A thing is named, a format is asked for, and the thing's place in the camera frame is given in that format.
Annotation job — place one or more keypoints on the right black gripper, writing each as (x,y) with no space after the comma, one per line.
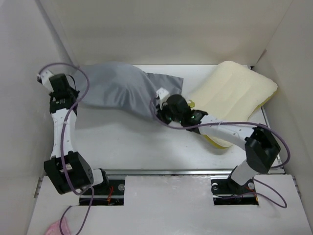
(160,109)

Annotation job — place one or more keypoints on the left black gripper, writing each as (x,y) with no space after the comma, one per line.
(74,91)

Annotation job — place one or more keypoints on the cream yellow pillow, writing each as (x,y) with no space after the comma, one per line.
(232,92)

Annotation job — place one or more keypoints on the grey pillowcase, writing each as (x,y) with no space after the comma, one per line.
(117,85)

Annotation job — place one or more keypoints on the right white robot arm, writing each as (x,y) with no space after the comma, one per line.
(256,140)

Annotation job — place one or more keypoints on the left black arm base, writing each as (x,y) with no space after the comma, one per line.
(108,189)

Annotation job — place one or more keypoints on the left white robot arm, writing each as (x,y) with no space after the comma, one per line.
(66,168)

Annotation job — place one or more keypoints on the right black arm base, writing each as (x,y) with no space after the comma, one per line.
(226,192)

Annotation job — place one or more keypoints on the pink cloth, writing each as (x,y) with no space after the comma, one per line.
(58,228)

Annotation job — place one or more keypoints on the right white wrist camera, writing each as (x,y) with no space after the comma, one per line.
(162,94)

